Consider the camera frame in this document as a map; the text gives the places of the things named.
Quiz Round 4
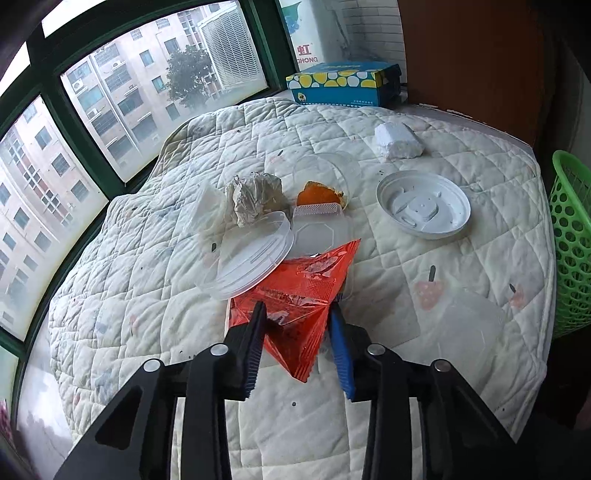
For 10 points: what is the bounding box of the red snack bag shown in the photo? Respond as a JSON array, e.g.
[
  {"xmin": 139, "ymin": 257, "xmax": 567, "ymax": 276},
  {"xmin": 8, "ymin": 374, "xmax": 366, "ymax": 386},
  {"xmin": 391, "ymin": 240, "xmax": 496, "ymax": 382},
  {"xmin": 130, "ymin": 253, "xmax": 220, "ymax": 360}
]
[{"xmin": 226, "ymin": 239, "xmax": 360, "ymax": 383}]

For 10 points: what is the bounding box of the orange fruit peel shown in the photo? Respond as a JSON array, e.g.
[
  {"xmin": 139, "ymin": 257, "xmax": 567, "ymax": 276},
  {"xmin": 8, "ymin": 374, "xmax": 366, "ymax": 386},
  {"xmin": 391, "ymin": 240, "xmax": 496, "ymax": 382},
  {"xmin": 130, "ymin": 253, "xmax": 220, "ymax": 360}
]
[{"xmin": 295, "ymin": 181, "xmax": 345, "ymax": 208}]

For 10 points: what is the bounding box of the white styrofoam block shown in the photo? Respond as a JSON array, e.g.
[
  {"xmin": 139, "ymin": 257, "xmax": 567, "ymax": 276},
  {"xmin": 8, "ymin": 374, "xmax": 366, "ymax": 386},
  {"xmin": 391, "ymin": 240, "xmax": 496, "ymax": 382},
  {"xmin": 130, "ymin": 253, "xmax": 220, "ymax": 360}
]
[{"xmin": 375, "ymin": 121, "xmax": 424, "ymax": 160}]

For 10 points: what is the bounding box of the clear plastic round lid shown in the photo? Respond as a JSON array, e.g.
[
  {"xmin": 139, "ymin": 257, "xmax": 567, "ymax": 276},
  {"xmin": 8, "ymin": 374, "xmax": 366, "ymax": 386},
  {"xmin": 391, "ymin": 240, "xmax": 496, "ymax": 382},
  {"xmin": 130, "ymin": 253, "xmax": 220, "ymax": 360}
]
[{"xmin": 197, "ymin": 211, "xmax": 294, "ymax": 300}]

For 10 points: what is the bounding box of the clear plastic container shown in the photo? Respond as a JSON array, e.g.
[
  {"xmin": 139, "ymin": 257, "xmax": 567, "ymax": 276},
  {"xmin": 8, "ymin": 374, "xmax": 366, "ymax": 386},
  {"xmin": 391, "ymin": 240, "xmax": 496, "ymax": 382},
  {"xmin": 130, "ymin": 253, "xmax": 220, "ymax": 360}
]
[{"xmin": 287, "ymin": 203, "xmax": 353, "ymax": 259}]

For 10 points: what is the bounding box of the clear plastic cup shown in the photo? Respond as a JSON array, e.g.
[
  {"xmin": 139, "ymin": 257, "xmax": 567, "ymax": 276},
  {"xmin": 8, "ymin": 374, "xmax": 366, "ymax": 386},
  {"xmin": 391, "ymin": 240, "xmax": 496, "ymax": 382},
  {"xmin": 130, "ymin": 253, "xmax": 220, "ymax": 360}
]
[{"xmin": 187, "ymin": 183, "xmax": 235, "ymax": 239}]

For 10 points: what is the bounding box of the white quilted mattress pad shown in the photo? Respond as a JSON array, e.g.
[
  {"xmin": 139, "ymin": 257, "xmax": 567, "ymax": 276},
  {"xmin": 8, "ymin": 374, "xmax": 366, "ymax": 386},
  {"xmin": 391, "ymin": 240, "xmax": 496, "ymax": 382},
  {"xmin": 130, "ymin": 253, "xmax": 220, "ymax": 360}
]
[{"xmin": 49, "ymin": 99, "xmax": 556, "ymax": 479}]

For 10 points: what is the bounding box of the white plastic cup lid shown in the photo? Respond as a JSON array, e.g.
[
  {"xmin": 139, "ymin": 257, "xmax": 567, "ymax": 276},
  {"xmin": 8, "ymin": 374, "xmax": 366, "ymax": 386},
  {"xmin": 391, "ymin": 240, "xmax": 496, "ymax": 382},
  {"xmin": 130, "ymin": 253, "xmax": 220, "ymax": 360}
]
[{"xmin": 376, "ymin": 170, "xmax": 472, "ymax": 240}]

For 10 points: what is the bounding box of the blue yellow tissue box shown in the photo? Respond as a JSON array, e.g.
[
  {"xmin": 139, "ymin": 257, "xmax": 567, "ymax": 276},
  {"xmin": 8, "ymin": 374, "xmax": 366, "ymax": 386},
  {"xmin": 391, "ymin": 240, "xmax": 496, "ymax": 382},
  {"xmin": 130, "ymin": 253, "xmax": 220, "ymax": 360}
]
[{"xmin": 286, "ymin": 61, "xmax": 402, "ymax": 108}]

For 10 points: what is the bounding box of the green plastic basket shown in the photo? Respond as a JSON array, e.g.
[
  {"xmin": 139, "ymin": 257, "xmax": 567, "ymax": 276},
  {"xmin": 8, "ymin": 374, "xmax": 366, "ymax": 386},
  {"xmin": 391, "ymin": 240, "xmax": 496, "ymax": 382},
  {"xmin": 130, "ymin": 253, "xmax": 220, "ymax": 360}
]
[{"xmin": 549, "ymin": 150, "xmax": 591, "ymax": 338}]

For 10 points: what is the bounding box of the brown wooden wardrobe panel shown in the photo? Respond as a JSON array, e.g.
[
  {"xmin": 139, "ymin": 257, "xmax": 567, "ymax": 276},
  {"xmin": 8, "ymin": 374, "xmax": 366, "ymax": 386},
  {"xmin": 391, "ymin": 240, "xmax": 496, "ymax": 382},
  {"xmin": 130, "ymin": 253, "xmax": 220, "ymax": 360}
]
[{"xmin": 399, "ymin": 0, "xmax": 545, "ymax": 144}]

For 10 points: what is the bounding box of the green window frame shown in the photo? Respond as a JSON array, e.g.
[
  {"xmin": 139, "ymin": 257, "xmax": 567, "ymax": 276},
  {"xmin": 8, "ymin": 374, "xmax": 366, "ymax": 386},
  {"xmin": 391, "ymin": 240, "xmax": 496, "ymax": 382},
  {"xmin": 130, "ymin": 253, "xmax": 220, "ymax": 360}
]
[{"xmin": 1, "ymin": 1, "xmax": 294, "ymax": 414}]

